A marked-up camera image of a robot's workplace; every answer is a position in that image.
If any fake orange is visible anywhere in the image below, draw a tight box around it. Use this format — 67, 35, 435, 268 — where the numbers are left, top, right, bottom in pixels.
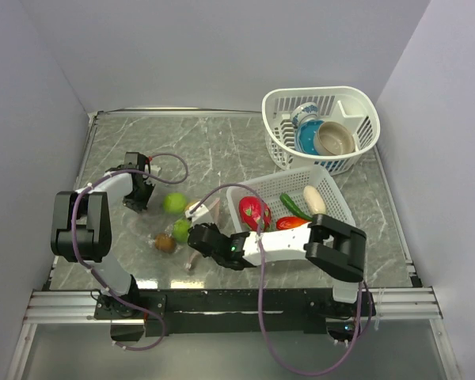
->
184, 199, 200, 212

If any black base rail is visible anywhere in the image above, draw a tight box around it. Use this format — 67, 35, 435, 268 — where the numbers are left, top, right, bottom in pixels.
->
94, 288, 376, 342

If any fake green chili pepper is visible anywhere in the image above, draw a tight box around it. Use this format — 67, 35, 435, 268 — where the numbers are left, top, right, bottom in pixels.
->
279, 193, 312, 221

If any beige bowl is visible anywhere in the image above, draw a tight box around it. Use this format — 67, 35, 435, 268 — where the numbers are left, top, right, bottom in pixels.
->
314, 121, 355, 156

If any fake white radish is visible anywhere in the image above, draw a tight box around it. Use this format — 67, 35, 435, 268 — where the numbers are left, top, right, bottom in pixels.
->
303, 185, 327, 215

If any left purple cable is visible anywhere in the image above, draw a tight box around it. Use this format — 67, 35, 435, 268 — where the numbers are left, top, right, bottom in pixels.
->
70, 153, 189, 352

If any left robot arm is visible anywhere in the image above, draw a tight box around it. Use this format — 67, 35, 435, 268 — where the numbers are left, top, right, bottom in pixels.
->
51, 152, 154, 318

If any clear zip top bag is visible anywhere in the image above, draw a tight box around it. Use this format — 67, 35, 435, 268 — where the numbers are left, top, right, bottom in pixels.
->
151, 192, 202, 272

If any aluminium frame rail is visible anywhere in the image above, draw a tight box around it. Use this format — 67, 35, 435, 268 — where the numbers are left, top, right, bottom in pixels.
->
23, 288, 442, 324

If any rectangular white perforated basket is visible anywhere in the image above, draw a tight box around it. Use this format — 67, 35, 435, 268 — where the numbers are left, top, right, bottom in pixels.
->
243, 165, 355, 230

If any fake green apple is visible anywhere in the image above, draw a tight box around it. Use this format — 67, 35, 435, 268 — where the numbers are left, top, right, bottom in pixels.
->
171, 218, 192, 244
162, 192, 188, 215

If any fake red dragon fruit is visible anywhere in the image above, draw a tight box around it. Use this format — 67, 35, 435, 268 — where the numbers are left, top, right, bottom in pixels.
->
238, 196, 272, 231

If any blue white patterned bowl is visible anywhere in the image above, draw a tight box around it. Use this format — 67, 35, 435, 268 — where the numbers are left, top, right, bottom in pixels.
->
290, 102, 319, 127

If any round white dish basket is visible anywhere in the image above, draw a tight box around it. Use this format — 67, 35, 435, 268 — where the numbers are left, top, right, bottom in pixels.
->
262, 86, 381, 175

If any teal plate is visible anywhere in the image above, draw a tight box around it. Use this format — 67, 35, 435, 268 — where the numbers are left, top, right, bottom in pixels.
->
294, 120, 324, 155

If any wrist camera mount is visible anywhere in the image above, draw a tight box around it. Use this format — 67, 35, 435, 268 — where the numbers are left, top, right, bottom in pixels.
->
147, 156, 162, 177
184, 202, 215, 226

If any fake carrot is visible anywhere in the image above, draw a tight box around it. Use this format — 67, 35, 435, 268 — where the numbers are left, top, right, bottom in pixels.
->
275, 216, 308, 230

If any fake brown kiwi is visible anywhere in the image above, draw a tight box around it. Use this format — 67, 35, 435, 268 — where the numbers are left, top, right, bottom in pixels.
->
154, 233, 177, 254

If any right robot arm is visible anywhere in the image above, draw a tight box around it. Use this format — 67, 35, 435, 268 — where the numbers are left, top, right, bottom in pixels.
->
188, 214, 367, 316

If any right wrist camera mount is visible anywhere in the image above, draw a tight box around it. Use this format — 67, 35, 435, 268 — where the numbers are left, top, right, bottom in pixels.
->
184, 202, 215, 226

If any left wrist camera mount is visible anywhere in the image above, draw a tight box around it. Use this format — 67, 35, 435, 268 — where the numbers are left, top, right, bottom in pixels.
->
147, 156, 162, 177

